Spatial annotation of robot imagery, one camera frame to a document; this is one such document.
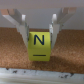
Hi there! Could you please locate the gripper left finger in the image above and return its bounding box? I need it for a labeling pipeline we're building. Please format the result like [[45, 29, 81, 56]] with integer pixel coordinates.
[[0, 8, 31, 48]]

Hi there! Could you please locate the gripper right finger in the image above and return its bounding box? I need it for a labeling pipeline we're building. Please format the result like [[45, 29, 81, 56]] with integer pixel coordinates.
[[48, 7, 78, 48]]

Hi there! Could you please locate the yellow block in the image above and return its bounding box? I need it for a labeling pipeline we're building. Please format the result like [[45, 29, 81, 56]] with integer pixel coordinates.
[[27, 31, 53, 62]]

